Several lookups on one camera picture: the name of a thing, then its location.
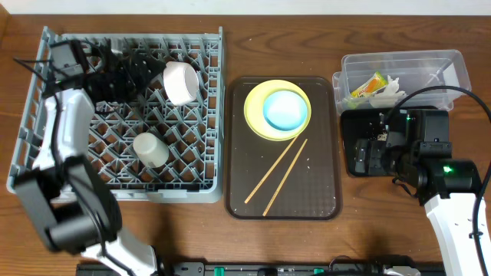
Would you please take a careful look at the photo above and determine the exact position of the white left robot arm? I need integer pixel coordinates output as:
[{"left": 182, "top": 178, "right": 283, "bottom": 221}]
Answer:
[{"left": 13, "top": 41, "right": 166, "bottom": 275}]

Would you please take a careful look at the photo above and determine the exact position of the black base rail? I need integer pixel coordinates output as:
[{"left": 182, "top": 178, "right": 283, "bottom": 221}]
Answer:
[{"left": 76, "top": 255, "right": 446, "bottom": 276}]

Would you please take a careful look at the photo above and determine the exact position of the pile of rice waste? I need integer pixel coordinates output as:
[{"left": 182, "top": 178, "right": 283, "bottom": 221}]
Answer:
[{"left": 367, "top": 122, "right": 388, "bottom": 141}]

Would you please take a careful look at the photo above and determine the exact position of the clear plastic waste bin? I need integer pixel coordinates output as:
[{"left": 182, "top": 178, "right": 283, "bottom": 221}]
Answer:
[{"left": 332, "top": 50, "right": 472, "bottom": 114}]

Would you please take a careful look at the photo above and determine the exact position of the wooden chopstick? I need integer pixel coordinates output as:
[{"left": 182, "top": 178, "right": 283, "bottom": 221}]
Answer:
[
  {"left": 244, "top": 136, "right": 298, "bottom": 204},
  {"left": 262, "top": 138, "right": 308, "bottom": 217}
]

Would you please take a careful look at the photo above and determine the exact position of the black waste tray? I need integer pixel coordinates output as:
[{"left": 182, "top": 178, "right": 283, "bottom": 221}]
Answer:
[{"left": 339, "top": 105, "right": 442, "bottom": 178}]

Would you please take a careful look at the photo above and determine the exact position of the grey plastic dishwasher rack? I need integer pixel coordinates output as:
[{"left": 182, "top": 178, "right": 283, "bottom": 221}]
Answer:
[{"left": 7, "top": 28, "right": 225, "bottom": 203}]

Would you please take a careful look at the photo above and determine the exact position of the yellow plate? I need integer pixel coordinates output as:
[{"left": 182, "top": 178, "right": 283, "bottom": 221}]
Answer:
[{"left": 244, "top": 80, "right": 311, "bottom": 141}]

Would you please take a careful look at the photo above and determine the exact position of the crumpled white tissue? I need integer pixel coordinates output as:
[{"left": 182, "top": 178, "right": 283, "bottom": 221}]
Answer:
[{"left": 369, "top": 75, "right": 407, "bottom": 108}]

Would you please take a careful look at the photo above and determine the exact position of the white pink-rimmed bowl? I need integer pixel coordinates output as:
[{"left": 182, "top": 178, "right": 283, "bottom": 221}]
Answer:
[{"left": 163, "top": 61, "right": 199, "bottom": 106}]

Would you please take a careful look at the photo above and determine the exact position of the light blue cup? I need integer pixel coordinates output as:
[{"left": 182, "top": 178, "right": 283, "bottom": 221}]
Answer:
[{"left": 263, "top": 90, "right": 308, "bottom": 131}]

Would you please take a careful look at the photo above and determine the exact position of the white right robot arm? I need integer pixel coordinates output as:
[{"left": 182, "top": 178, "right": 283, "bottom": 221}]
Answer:
[{"left": 352, "top": 130, "right": 490, "bottom": 275}]

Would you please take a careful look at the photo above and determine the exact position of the yellow orange snack wrapper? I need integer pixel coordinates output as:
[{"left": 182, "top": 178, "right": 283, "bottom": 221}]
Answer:
[{"left": 351, "top": 71, "right": 388, "bottom": 98}]

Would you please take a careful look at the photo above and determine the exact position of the white cup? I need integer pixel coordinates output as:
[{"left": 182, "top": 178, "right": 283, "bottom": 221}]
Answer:
[{"left": 133, "top": 133, "right": 170, "bottom": 168}]

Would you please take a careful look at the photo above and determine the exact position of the dark brown serving tray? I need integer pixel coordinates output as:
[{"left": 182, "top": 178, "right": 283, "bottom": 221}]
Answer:
[{"left": 224, "top": 77, "right": 342, "bottom": 220}]

